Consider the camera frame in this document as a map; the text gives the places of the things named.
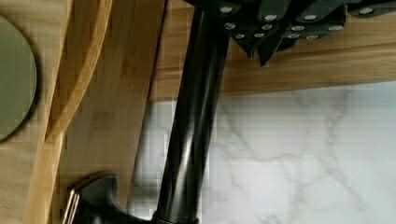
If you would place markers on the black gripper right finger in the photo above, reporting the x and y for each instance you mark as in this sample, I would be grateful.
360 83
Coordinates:
292 20

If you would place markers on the bamboo cutting board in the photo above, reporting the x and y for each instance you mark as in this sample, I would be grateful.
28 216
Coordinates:
363 52

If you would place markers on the green ceramic bowl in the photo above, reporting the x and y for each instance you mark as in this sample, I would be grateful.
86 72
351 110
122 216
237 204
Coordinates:
18 78

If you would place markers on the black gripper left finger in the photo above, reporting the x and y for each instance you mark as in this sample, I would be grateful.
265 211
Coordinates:
257 26

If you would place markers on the wooden drawer with black handle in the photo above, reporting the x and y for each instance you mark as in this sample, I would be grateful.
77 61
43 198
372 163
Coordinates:
71 161

